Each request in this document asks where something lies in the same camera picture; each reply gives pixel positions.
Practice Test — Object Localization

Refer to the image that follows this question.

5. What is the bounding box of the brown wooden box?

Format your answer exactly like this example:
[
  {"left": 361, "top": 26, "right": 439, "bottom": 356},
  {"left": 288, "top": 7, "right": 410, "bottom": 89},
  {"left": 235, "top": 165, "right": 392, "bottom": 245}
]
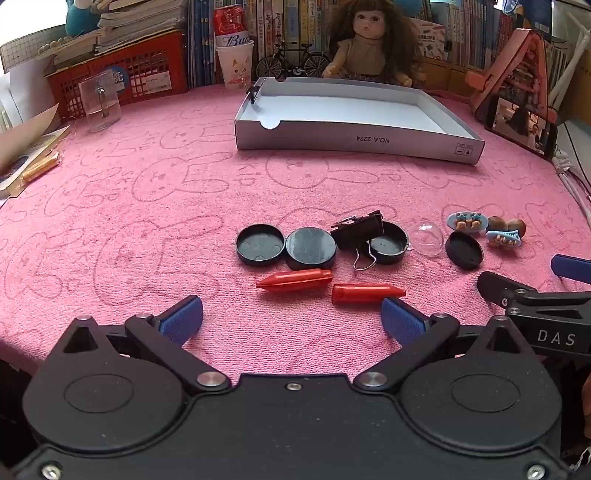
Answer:
[{"left": 422, "top": 58, "right": 476, "bottom": 92}]

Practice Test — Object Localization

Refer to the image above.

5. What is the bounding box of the gold tube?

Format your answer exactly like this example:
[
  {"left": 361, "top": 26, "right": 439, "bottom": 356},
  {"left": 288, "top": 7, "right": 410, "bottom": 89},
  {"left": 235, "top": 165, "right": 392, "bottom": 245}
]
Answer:
[{"left": 21, "top": 151, "right": 62, "bottom": 183}]

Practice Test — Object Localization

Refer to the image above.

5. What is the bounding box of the red crayon-shaped cap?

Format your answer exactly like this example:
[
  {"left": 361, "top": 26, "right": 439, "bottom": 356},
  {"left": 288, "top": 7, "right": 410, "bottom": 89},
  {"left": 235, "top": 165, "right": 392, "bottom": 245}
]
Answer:
[
  {"left": 256, "top": 269, "right": 334, "bottom": 293},
  {"left": 331, "top": 283, "right": 407, "bottom": 306}
]

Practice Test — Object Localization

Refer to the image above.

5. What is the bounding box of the stack of flat books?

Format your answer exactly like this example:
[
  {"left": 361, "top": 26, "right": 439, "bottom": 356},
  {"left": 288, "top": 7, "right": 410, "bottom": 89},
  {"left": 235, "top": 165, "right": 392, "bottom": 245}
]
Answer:
[{"left": 46, "top": 0, "right": 189, "bottom": 65}]

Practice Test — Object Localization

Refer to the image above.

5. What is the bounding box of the pink rabbit-print blanket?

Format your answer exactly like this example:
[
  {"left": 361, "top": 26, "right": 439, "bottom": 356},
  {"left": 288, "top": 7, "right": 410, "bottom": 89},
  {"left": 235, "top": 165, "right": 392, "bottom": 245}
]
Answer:
[{"left": 0, "top": 76, "right": 591, "bottom": 393}]

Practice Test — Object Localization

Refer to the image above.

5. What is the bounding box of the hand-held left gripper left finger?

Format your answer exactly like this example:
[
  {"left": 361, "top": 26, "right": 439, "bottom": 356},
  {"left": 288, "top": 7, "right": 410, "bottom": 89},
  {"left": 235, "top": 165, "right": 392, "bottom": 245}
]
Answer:
[{"left": 59, "top": 295, "right": 232, "bottom": 394}]

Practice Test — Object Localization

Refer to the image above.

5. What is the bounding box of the red beverage can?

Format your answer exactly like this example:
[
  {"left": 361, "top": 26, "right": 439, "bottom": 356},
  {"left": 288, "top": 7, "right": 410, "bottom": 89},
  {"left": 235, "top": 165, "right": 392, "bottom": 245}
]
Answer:
[{"left": 212, "top": 4, "right": 254, "bottom": 48}]

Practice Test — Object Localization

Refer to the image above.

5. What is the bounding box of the white cardboard box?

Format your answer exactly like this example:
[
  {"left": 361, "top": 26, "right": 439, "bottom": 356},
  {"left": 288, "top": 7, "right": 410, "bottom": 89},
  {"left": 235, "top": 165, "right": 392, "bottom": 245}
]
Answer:
[{"left": 234, "top": 77, "right": 485, "bottom": 164}]

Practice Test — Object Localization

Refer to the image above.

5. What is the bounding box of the small black round lid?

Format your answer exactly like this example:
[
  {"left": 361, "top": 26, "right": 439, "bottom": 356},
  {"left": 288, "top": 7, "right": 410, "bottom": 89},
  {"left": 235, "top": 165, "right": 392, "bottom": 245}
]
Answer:
[{"left": 444, "top": 230, "right": 485, "bottom": 271}]

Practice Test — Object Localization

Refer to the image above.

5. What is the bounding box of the clear glass mug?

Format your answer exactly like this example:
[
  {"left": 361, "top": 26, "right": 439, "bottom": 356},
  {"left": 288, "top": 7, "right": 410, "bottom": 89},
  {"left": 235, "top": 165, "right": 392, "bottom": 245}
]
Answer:
[{"left": 78, "top": 70, "right": 123, "bottom": 134}]

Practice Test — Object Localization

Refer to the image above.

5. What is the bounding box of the open paper booklet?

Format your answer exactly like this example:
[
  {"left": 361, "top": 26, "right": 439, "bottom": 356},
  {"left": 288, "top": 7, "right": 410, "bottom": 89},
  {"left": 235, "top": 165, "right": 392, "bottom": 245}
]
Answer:
[{"left": 0, "top": 104, "right": 72, "bottom": 197}]

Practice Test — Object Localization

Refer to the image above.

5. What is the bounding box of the white cat-print paper cup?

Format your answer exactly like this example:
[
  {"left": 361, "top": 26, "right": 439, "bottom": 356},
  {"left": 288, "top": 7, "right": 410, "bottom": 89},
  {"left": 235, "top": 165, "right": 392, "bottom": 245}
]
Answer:
[{"left": 215, "top": 40, "right": 256, "bottom": 90}]

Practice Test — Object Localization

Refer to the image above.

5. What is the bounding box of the black miniature bicycle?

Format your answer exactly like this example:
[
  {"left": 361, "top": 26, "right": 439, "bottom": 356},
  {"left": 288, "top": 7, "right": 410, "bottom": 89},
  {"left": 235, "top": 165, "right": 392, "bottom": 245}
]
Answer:
[{"left": 255, "top": 42, "right": 331, "bottom": 79}]

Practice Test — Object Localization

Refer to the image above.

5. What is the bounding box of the large black binder clip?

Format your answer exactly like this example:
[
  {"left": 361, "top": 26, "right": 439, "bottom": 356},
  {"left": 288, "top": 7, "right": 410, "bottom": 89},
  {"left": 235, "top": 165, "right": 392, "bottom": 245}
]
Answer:
[{"left": 330, "top": 210, "right": 385, "bottom": 271}]

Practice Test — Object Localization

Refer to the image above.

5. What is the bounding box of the blue white plush toy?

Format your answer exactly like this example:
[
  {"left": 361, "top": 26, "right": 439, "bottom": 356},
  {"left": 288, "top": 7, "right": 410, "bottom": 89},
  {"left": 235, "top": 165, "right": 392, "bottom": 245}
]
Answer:
[{"left": 65, "top": 0, "right": 100, "bottom": 35}]

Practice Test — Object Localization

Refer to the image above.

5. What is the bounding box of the white cable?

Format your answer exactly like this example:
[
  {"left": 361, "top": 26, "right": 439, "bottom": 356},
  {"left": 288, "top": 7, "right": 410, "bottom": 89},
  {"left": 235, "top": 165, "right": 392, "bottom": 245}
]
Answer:
[{"left": 551, "top": 148, "right": 591, "bottom": 208}]

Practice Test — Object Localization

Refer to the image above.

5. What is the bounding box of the brown-haired doll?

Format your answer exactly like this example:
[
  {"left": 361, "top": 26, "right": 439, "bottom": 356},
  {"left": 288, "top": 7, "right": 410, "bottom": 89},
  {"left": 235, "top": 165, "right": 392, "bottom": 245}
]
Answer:
[{"left": 321, "top": 0, "right": 428, "bottom": 88}]

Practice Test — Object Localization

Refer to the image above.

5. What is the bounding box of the clear plastic dome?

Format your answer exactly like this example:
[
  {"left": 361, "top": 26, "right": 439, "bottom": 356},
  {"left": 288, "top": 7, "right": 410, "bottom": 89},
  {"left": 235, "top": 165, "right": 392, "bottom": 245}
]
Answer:
[{"left": 408, "top": 220, "right": 446, "bottom": 256}]

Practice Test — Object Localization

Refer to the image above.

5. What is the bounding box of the black smartphone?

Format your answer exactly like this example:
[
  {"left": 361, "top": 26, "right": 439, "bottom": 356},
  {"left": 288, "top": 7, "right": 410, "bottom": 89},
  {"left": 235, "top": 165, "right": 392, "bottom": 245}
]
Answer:
[{"left": 485, "top": 93, "right": 558, "bottom": 158}]

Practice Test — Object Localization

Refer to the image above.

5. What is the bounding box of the pink wooden phone stand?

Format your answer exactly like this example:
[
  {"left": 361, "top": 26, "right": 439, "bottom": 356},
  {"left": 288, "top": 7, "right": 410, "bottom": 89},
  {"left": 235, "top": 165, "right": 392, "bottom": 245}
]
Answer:
[{"left": 465, "top": 28, "right": 559, "bottom": 127}]

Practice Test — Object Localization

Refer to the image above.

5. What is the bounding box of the white pipe stand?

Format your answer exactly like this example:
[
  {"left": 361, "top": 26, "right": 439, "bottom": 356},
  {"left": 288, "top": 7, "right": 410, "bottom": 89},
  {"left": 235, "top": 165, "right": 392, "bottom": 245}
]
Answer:
[{"left": 547, "top": 11, "right": 591, "bottom": 125}]

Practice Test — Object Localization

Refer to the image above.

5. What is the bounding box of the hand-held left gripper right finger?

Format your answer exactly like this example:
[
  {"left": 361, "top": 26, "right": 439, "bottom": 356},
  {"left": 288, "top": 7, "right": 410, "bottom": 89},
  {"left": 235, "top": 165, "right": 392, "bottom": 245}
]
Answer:
[{"left": 353, "top": 297, "right": 537, "bottom": 394}]

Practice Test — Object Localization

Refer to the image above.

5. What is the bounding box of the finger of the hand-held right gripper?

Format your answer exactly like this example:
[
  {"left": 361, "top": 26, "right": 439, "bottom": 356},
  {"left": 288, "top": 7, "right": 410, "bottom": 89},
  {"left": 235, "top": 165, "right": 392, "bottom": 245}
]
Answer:
[
  {"left": 551, "top": 254, "right": 591, "bottom": 280},
  {"left": 477, "top": 271, "right": 540, "bottom": 318}
]

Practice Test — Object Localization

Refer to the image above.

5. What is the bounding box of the blue bear hair clip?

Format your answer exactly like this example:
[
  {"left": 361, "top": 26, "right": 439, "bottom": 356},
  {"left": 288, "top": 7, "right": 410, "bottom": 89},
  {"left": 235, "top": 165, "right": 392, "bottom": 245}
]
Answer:
[
  {"left": 485, "top": 229, "right": 523, "bottom": 251},
  {"left": 446, "top": 211, "right": 489, "bottom": 233}
]

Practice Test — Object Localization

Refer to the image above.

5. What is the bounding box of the large red plastic crate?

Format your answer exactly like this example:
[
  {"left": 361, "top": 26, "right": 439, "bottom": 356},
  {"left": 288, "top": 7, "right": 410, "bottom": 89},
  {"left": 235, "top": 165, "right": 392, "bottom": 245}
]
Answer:
[{"left": 45, "top": 28, "right": 190, "bottom": 118}]

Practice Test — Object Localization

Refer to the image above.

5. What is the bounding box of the white printed carton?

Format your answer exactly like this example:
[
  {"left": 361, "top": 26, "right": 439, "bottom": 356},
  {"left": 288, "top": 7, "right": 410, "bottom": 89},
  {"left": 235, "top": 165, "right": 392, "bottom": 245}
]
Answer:
[{"left": 409, "top": 18, "right": 447, "bottom": 62}]

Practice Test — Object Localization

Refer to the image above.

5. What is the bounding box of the row of upright books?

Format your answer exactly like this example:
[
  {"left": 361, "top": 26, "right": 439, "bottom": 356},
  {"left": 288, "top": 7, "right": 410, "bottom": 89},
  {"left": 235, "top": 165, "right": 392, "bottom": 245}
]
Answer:
[{"left": 187, "top": 0, "right": 573, "bottom": 90}]

